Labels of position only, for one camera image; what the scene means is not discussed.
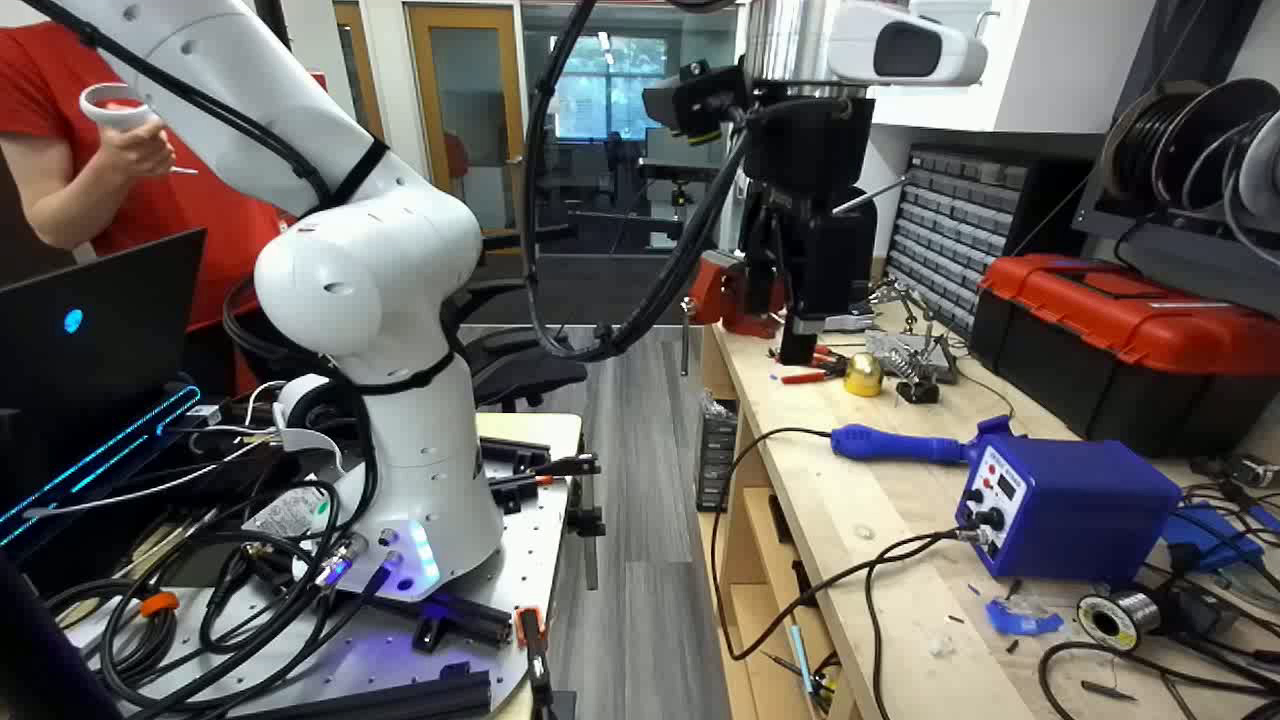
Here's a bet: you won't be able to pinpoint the wooden framed glass door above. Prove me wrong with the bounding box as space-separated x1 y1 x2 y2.
406 4 533 247

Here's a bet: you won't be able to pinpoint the solder wire spool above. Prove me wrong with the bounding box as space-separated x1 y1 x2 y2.
1072 590 1163 658

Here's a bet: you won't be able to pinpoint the brass tip cleaner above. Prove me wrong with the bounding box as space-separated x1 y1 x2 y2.
840 353 888 401

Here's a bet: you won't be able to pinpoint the grey wall shelf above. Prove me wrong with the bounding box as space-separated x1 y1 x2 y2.
1072 198 1280 320

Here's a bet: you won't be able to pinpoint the white VR controller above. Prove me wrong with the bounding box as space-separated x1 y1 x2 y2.
77 77 167 136

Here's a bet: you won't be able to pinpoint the black pump cable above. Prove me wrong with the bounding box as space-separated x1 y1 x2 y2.
705 420 967 671

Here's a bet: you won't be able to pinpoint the black cable tangle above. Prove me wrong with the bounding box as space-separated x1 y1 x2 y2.
46 436 406 720

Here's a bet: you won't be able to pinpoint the red bench vise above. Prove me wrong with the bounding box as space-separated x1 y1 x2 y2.
683 254 784 341

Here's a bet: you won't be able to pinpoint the black office chair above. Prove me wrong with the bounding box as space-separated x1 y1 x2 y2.
449 276 593 413

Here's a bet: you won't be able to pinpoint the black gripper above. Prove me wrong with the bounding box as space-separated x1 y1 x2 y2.
742 90 881 370

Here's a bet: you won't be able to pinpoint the blue tape scrap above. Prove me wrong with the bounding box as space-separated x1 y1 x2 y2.
985 595 1069 639

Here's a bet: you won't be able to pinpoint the helping hands stand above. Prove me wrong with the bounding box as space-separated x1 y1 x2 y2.
873 282 967 409

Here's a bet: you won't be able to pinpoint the thin black station cable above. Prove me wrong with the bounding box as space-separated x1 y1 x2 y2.
856 552 899 720

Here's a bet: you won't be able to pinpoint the black laptop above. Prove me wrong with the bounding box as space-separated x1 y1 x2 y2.
0 223 214 566

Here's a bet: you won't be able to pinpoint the orange handled clamp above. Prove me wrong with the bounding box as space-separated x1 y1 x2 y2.
514 605 559 720

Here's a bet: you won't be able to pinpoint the red handled small tool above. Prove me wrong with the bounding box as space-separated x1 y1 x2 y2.
775 365 854 391

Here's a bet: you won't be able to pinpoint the black filament spool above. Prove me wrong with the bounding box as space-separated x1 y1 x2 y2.
1160 73 1280 223
1110 83 1213 207

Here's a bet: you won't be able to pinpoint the blue soldering station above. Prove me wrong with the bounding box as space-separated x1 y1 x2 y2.
954 433 1183 583

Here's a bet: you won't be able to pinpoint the person's bare forearm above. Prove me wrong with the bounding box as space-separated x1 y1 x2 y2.
18 132 137 254

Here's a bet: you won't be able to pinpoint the black bench cables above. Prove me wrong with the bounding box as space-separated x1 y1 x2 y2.
1035 492 1280 720

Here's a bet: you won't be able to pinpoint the black power strip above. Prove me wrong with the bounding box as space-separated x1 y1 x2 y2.
694 397 742 517

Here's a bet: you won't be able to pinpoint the red and black toolbox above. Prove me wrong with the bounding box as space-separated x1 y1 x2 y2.
967 254 1280 462

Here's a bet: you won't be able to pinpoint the person's red shirt torso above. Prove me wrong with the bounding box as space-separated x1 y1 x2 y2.
0 18 298 336

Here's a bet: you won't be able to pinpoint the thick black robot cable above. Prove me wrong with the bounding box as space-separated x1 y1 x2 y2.
515 0 753 370

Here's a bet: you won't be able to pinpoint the grey parts drawer cabinet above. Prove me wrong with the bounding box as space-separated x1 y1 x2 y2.
885 143 1060 336

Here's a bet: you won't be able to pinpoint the person's hand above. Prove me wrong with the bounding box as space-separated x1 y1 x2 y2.
94 111 180 193

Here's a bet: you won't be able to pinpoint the blue iron holder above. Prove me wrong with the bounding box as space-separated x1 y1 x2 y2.
1155 502 1265 575

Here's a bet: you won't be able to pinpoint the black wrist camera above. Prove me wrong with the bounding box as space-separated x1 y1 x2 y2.
640 58 753 143

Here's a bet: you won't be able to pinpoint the black table clamp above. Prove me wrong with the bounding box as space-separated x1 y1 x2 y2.
475 433 607 520

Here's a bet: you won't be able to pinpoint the metal robot mounting table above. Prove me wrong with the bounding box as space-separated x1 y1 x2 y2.
56 406 593 720

